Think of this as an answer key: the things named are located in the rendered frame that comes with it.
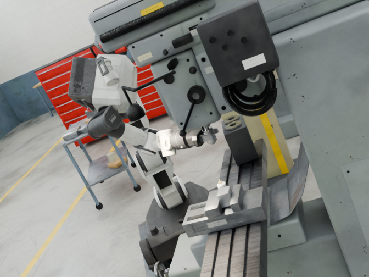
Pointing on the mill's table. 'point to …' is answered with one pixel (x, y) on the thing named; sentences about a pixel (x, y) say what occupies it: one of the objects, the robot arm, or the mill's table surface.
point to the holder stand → (239, 139)
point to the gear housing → (165, 42)
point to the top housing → (118, 8)
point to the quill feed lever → (196, 93)
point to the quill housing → (175, 84)
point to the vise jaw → (213, 205)
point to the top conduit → (146, 20)
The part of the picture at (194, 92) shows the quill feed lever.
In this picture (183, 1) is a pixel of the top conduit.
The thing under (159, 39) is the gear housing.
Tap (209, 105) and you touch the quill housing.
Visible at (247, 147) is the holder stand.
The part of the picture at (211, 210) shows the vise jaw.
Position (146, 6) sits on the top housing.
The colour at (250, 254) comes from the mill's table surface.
